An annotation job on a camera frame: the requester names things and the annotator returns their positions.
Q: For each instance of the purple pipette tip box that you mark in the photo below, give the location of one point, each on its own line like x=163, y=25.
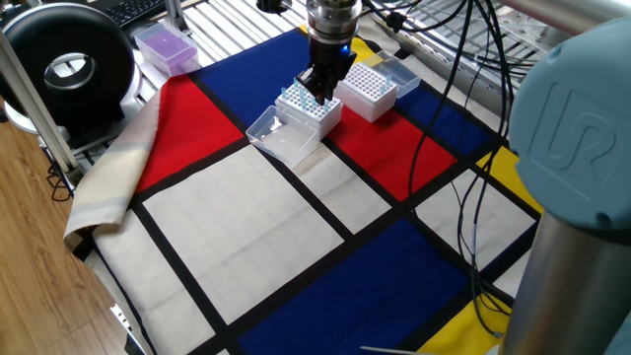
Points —
x=167, y=49

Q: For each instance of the grey aluminium table rail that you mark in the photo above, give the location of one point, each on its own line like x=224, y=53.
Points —
x=443, y=64

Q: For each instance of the Mondrian pattern colour-block tablecloth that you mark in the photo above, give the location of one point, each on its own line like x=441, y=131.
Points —
x=246, y=232

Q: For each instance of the black computer keyboard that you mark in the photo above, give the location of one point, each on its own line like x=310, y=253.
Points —
x=133, y=10

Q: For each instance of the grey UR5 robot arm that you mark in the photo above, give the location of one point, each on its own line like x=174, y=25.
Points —
x=567, y=123

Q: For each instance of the aluminium frame post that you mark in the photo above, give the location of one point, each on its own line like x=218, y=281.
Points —
x=175, y=15
x=34, y=108

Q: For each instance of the white table edge bracket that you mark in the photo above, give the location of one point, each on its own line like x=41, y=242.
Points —
x=121, y=319

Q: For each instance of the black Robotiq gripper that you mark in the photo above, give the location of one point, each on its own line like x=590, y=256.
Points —
x=332, y=59

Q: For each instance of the black round cap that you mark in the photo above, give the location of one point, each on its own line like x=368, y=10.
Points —
x=273, y=5

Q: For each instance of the white pipette tip box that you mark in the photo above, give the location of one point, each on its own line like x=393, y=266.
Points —
x=367, y=108
x=330, y=123

